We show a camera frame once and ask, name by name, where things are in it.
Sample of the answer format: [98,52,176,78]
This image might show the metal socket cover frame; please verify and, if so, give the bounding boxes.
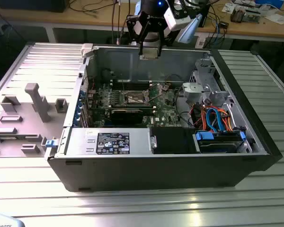
[143,83,168,100]

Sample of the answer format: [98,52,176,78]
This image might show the silver drive cage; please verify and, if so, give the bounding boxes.
[182,58,235,105]

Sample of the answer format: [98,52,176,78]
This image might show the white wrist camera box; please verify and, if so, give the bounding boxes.
[164,9,191,31]

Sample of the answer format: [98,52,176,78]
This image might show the white papers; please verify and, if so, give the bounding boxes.
[265,14,284,24]

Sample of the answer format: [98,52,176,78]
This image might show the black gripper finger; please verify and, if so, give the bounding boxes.
[155,21,172,58]
[126,14,149,56]

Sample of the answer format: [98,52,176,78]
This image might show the thin black wire red plug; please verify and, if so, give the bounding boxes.
[165,73,189,85]

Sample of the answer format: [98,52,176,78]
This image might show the hard disk in blue carrier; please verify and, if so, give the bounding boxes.
[193,131,247,154]

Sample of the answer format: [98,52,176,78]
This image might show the silver metal box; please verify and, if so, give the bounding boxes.
[245,9,262,23]

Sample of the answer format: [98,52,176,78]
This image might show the metal CPU socket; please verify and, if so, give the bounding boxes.
[124,89,149,105]

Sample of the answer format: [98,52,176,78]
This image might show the blue case latch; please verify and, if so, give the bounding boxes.
[44,139,59,148]

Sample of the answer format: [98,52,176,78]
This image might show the black graphics card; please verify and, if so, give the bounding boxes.
[110,108,144,125]

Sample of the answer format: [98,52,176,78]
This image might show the white paper sheet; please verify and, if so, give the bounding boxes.
[222,2,237,14]

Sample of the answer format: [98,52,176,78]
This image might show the silver power supply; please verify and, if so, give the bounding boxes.
[63,127,152,157]

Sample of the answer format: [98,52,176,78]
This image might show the thick black cable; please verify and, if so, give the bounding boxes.
[174,86,196,130]

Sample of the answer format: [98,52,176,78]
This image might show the orange wire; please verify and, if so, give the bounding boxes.
[217,107,235,132]
[191,106,205,130]

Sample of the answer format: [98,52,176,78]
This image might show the finned metal heat sink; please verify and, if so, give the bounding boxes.
[231,7,247,24]

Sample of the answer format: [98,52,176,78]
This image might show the wooden workbench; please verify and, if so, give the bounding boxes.
[0,0,284,43]

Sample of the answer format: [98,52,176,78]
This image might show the dark hanging cable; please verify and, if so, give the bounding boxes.
[116,0,122,45]

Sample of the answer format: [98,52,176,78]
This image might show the blue wire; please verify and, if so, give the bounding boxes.
[205,107,224,133]

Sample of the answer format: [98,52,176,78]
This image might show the black PC case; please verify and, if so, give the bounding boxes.
[44,42,283,192]

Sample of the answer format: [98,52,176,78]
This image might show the grey parts rack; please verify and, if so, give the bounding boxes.
[0,82,71,158]

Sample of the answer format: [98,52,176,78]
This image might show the black equipment box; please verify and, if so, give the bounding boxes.
[0,0,67,14]

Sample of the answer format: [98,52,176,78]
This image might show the pale blue teach pendant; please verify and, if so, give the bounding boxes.
[0,212,24,227]

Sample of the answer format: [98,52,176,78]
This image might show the blue cable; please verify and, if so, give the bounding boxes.
[215,20,222,43]

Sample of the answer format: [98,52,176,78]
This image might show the green motherboard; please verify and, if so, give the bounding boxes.
[85,81,180,127]

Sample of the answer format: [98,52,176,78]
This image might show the blue box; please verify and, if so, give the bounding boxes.
[255,0,284,8]

